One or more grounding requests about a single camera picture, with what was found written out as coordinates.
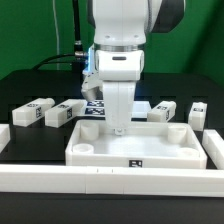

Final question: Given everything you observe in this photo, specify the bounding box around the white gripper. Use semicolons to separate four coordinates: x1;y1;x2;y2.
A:
95;50;144;135

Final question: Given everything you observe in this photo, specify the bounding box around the white desk top tray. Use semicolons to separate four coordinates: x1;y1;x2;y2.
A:
65;120;207;169

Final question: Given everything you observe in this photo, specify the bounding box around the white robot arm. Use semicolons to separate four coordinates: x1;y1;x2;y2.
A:
87;0;185;135

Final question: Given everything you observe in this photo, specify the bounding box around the white marker sheet with tags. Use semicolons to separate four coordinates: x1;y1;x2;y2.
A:
79;100;151;119

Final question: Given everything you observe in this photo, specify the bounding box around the white front fence bar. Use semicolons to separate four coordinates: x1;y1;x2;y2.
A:
0;165;224;197

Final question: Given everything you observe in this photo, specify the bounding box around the white fence bar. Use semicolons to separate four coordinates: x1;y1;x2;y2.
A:
0;165;224;197
0;124;10;153
202;129;224;170

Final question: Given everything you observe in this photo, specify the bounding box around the white right fence bar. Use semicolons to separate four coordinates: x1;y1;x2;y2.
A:
202;129;224;170

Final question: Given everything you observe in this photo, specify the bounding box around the white left fence bar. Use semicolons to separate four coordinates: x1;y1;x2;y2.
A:
0;124;10;153

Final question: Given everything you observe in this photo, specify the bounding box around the black cable post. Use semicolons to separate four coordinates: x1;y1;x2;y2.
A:
72;0;83;78

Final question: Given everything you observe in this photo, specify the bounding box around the black thick cable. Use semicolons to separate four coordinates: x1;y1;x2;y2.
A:
31;53;88;71

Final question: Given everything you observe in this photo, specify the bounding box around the thin white cable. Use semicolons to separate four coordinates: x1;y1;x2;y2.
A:
52;0;61;71

